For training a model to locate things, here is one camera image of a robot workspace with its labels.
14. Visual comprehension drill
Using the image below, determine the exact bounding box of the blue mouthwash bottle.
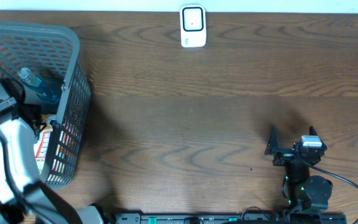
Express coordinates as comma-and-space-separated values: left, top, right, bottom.
18, 67, 60, 105

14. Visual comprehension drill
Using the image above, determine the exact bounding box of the yellow red snack bag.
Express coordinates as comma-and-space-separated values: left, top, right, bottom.
34, 114, 56, 174

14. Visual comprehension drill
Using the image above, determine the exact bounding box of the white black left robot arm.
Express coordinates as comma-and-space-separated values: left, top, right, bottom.
0, 78, 106, 223

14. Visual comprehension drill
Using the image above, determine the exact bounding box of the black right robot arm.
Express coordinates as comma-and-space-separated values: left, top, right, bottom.
265, 126, 333, 215

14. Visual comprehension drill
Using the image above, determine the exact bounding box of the white barcode scanner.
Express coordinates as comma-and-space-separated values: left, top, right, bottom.
180, 5, 207, 48

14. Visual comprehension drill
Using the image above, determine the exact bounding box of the grey plastic shopping basket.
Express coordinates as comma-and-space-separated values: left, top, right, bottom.
0, 21, 91, 190

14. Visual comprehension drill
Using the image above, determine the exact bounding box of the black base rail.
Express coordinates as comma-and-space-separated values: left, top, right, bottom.
114, 212, 347, 224

